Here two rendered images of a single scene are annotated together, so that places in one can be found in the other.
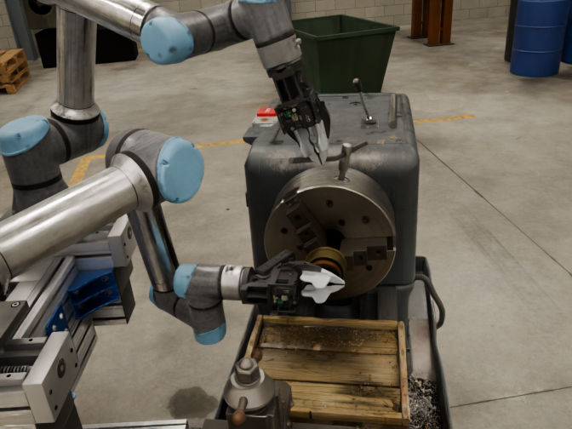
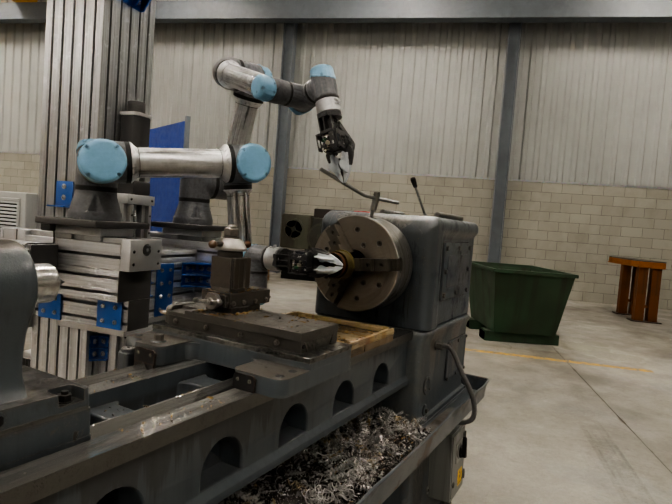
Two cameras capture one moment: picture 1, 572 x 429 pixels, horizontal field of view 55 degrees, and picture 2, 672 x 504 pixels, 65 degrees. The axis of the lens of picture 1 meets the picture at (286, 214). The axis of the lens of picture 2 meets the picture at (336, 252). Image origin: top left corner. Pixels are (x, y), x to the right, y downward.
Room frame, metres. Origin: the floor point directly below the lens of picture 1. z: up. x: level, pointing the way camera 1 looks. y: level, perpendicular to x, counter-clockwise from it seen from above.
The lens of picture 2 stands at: (-0.52, -0.58, 1.20)
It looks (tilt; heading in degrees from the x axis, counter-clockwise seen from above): 3 degrees down; 18
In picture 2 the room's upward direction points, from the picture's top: 4 degrees clockwise
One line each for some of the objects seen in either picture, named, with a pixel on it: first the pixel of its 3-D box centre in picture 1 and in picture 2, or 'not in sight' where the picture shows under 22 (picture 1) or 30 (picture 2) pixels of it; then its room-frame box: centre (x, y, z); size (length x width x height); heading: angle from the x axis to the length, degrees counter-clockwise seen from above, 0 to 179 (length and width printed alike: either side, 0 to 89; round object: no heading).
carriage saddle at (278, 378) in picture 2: not in sight; (235, 349); (0.56, 0.01, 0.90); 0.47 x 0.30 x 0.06; 80
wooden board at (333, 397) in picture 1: (323, 366); (317, 331); (0.93, -0.06, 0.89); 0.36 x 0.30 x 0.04; 80
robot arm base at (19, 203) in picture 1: (41, 193); (193, 211); (1.25, 0.60, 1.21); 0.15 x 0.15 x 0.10
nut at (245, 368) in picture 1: (246, 368); (231, 230); (0.63, 0.08, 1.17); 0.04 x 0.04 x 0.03
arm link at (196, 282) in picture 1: (202, 282); (256, 257); (1.00, 0.19, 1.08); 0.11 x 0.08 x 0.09; 78
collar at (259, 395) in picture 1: (248, 384); (230, 244); (0.63, 0.08, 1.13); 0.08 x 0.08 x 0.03
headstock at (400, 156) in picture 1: (334, 178); (400, 265); (1.57, -0.16, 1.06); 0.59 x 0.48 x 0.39; 170
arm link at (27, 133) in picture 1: (31, 148); (197, 181); (1.25, 0.60, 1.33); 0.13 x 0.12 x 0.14; 147
